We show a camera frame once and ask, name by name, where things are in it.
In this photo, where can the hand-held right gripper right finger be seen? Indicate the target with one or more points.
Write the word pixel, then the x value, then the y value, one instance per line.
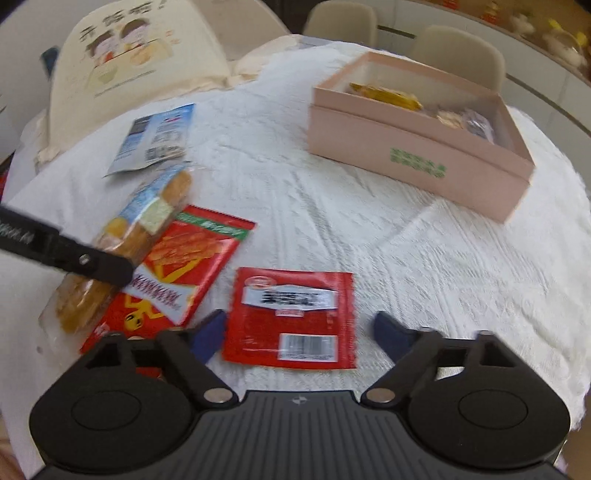
pixel 388 332

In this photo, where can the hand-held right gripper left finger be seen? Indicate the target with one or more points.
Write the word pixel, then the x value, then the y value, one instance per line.
pixel 207 334

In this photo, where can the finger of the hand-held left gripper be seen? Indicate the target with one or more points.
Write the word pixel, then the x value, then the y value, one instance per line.
pixel 92 261

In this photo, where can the clear packet of orange bread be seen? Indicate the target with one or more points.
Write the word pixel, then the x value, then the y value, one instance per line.
pixel 138 226

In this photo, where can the red and green snack packet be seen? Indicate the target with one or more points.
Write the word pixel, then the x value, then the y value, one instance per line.
pixel 184 258

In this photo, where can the red packet with white label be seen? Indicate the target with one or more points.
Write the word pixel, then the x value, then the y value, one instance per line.
pixel 295 323

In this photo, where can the blue and white snack packet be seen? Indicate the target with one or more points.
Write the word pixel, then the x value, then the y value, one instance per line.
pixel 157 134

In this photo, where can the pink cardboard box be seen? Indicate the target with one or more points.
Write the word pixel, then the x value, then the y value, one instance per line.
pixel 415 152

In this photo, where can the yellow bread packet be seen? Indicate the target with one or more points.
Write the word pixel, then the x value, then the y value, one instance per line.
pixel 388 96

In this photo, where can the dark blue object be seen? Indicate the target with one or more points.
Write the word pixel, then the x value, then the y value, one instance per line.
pixel 48 61

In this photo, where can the white sideboard cabinet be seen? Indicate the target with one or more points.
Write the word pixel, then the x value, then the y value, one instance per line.
pixel 545 92

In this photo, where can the beige dining chair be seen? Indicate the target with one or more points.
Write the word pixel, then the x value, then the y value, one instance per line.
pixel 461 50
pixel 341 18

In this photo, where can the white ornament with yellow ears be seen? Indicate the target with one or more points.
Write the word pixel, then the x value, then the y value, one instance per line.
pixel 563 46

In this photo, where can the red and gold figurine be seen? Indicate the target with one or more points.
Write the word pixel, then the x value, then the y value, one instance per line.
pixel 489 9

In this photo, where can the white vase with plant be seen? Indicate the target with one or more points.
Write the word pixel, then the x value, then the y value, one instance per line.
pixel 521 21

